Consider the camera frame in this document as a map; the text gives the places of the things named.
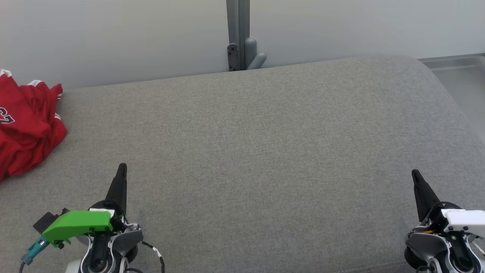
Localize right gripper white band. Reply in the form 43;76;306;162
411;169;485;237

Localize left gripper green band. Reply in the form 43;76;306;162
42;163;128;248

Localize red jersey white sleeves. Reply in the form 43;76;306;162
0;69;67;182

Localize thin black white-banded cable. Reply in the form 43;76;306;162
125;241;166;273

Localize black cable teal connector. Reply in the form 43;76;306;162
19;235;50;273

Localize black hinge bracket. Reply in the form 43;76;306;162
227;43;240;72

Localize grey metal partition post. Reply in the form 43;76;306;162
226;0;251;72

